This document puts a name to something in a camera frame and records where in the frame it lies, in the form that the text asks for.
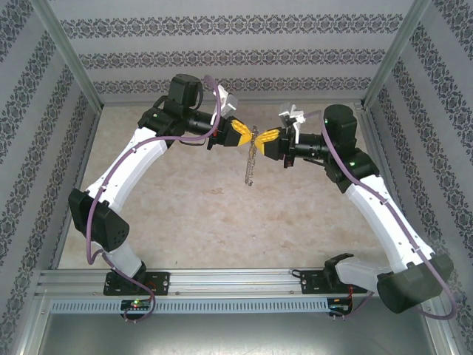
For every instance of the large metal keyring band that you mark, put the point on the large metal keyring band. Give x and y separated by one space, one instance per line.
251 162

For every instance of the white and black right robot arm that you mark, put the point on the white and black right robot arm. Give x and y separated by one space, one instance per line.
373 207

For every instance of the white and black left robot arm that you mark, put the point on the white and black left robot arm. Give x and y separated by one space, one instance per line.
125 174

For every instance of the grey metal base panel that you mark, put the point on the grey metal base panel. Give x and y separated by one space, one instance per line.
236 333

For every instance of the aluminium frame rail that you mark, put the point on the aluminium frame rail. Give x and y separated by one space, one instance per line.
367 122

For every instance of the aluminium frame post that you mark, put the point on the aluminium frame post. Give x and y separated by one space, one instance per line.
397 48
66 48

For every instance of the wide aluminium base rail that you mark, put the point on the wide aluminium base rail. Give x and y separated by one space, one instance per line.
229 283

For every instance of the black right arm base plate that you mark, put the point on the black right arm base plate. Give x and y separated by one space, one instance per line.
312 283

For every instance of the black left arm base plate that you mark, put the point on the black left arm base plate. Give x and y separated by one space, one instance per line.
162 283

